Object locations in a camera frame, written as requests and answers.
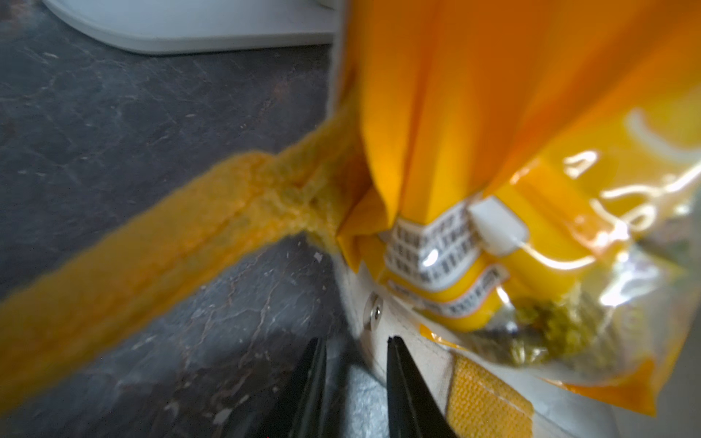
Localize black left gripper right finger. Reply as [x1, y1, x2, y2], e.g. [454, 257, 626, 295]
[387, 336, 457, 438]

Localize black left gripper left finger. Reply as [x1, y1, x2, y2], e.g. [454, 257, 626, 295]
[251, 338, 327, 437]

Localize canvas tote bag yellow handles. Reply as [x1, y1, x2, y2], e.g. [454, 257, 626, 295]
[0, 0, 701, 438]

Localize yellow snack bag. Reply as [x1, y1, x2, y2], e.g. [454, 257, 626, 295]
[338, 1, 700, 415]

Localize white plastic tray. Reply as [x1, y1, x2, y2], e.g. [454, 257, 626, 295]
[44, 0, 342, 55]

